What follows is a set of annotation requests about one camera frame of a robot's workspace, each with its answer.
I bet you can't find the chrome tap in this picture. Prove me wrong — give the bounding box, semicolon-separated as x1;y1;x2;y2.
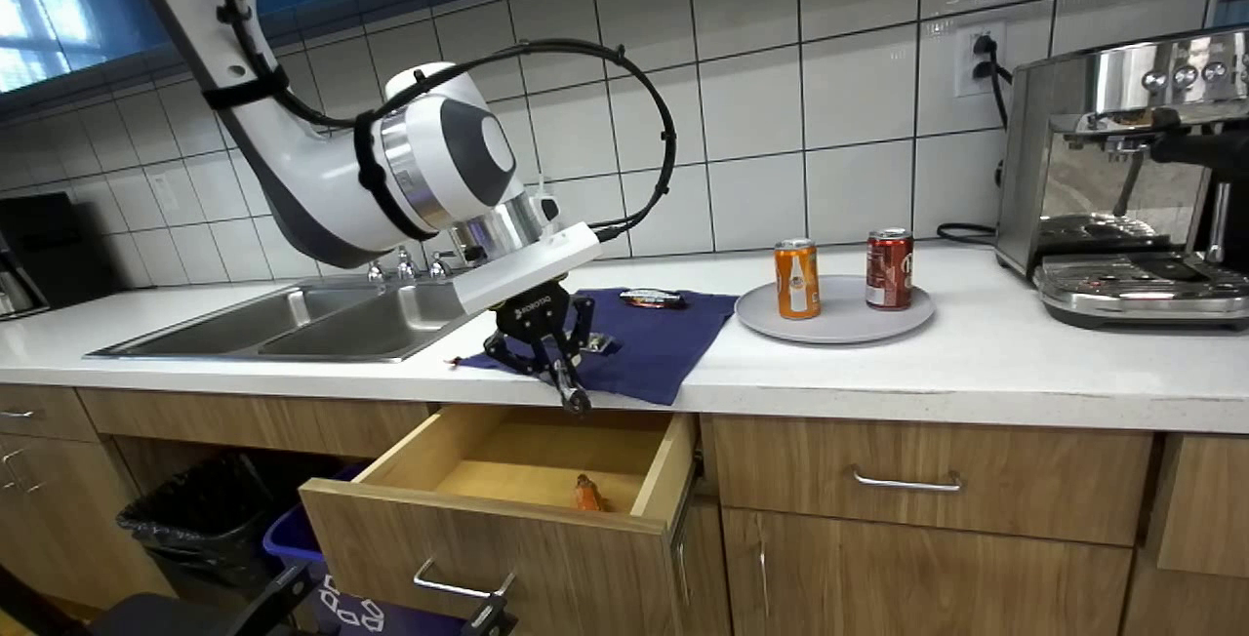
365;245;456;285

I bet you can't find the wide wooden drawer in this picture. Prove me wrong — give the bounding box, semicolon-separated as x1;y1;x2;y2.
709;414;1155;548

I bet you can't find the orange drink can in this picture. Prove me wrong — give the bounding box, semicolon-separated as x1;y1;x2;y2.
774;238;823;321

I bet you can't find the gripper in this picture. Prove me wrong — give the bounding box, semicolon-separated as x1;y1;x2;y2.
482;280;598;417

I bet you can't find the blue wall cabinet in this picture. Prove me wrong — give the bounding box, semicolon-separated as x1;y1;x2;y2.
0;0;689;99

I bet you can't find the grey round plate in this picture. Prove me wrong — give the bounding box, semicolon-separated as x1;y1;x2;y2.
734;274;937;345

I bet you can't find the dark blue cloth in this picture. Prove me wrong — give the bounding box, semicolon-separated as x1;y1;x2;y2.
458;287;741;408

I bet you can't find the black cable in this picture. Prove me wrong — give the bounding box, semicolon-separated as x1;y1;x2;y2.
936;35;1016;247

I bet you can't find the steel double sink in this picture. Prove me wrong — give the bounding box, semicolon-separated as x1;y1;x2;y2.
85;279;491;365

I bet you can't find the small wooden drawer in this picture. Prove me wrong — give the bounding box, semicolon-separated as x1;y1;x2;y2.
0;383;100;445

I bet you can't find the red drink can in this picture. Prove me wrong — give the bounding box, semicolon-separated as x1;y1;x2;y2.
865;228;916;312

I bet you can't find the blue recycling bin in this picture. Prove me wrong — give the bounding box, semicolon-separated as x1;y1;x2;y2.
262;463;471;636

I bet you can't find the wooden cabinet door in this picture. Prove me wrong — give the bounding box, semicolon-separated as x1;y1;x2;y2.
0;435;178;610
721;507;1134;636

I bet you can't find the steel espresso machine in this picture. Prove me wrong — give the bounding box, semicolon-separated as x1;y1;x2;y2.
994;25;1249;331

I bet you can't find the black coffee maker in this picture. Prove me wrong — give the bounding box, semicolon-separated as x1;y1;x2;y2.
0;191;115;322

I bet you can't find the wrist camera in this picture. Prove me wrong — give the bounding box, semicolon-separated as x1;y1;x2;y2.
452;220;603;316

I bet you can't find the white wall socket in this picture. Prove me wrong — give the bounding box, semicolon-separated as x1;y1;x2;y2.
953;20;1007;99

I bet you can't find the black trash bin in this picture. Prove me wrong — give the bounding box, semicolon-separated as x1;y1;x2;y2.
116;454;286;600

